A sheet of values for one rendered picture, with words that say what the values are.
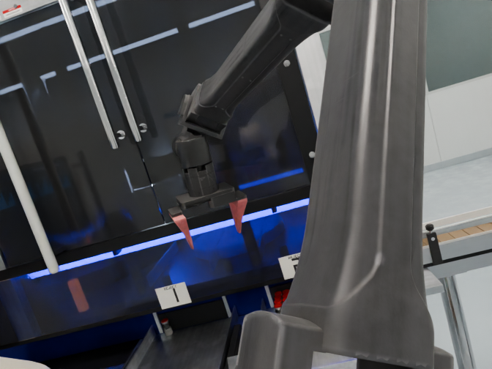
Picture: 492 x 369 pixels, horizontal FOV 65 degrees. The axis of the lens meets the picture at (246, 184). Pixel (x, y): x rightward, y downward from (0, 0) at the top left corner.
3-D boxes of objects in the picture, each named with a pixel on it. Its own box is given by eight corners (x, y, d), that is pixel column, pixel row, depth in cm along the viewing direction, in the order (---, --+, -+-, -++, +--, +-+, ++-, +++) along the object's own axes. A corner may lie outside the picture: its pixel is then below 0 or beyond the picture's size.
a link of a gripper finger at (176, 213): (177, 246, 77) (165, 202, 75) (211, 235, 79) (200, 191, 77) (184, 258, 71) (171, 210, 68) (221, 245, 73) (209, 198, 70)
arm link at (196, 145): (176, 137, 67) (207, 129, 69) (171, 135, 74) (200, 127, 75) (185, 175, 69) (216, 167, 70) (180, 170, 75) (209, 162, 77)
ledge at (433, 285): (378, 280, 112) (376, 273, 112) (425, 269, 110) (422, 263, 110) (392, 304, 98) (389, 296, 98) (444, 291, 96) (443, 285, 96)
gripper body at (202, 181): (177, 205, 75) (167, 168, 73) (225, 190, 78) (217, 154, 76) (184, 213, 69) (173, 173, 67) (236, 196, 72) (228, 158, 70)
